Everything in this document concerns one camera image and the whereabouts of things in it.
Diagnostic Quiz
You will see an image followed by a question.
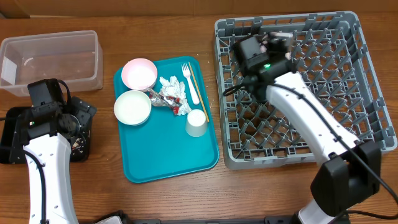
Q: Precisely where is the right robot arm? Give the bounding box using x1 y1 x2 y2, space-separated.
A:
234 32 381 223

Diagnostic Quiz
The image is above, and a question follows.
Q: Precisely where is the white bowl with few peanuts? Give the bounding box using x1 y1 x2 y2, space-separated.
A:
121 58 158 91

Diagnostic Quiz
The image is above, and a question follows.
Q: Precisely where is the clear plastic bin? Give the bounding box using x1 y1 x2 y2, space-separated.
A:
1 30 103 96

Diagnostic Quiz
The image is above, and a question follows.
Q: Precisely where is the white paper cup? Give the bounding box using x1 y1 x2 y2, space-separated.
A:
185 109 208 137

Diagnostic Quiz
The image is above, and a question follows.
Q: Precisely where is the wooden chopstick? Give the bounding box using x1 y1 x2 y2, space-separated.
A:
188 62 210 123

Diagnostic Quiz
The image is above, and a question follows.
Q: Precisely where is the white plastic fork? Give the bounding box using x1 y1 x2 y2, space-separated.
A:
182 63 200 105

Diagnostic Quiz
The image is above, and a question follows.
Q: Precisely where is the teal serving tray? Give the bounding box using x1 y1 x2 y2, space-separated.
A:
118 56 220 184

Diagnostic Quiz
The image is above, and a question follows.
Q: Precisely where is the silver red snack wrapper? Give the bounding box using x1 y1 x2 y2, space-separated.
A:
146 88 181 115

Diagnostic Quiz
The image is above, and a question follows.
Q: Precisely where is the black plastic tray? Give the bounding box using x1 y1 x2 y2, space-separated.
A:
1 107 92 164

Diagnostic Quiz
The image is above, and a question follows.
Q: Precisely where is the white round plate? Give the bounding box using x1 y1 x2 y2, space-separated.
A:
259 30 295 60

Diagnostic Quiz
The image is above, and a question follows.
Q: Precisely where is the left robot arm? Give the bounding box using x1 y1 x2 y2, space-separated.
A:
16 96 97 223

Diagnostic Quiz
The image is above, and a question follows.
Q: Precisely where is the grey dishwasher rack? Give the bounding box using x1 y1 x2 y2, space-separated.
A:
215 11 397 170

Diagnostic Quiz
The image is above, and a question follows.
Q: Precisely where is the white bowl with rice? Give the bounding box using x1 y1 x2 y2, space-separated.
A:
114 90 152 126

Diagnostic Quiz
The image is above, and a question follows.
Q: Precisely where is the white tissue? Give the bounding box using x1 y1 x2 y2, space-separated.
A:
159 76 192 116

